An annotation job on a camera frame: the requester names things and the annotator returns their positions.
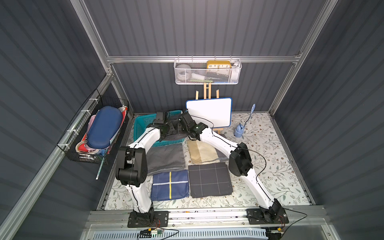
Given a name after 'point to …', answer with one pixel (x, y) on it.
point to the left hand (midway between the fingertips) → (171, 126)
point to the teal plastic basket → (142, 121)
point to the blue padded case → (105, 125)
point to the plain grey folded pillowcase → (165, 158)
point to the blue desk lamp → (238, 131)
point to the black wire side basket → (74, 142)
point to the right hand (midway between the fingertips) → (182, 123)
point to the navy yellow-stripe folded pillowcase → (170, 185)
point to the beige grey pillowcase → (201, 153)
